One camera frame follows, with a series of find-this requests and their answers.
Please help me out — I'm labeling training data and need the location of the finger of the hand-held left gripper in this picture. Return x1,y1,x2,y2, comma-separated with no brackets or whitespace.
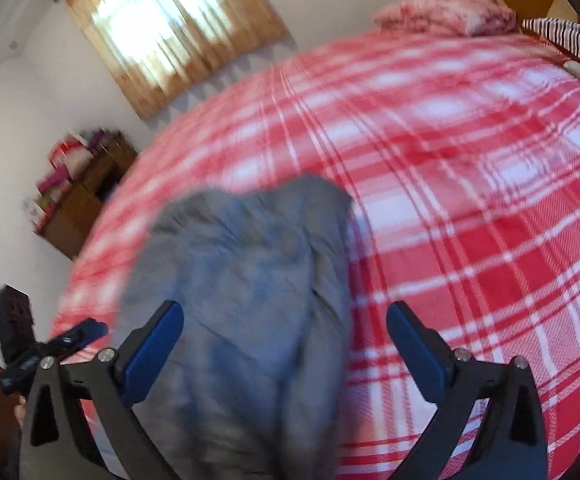
44,320,109,359

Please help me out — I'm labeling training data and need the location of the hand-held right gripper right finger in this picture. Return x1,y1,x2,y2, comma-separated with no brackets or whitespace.
386,301,549,480

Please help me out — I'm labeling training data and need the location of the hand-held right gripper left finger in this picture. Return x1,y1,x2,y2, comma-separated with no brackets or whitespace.
20,300,186,480

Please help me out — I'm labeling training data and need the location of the grey padded jacket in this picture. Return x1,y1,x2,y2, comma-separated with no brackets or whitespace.
120,174,355,480

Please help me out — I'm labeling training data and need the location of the stack of colourful folded clothes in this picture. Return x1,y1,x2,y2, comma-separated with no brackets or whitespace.
22,130,123,233

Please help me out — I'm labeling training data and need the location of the wooden cabinet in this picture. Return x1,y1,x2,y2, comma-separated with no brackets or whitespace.
34,132,139,261

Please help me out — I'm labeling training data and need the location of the red plaid bed sheet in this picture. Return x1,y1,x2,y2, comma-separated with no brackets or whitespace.
52,27,580,480

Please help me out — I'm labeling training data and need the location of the yellow window curtain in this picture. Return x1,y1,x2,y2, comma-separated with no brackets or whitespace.
60,0,291,121

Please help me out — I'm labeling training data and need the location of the pink pillow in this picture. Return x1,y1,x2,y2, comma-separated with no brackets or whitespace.
374,0,518,37

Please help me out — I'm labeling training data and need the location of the striped pillow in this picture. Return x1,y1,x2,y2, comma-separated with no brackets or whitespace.
522,17,580,70

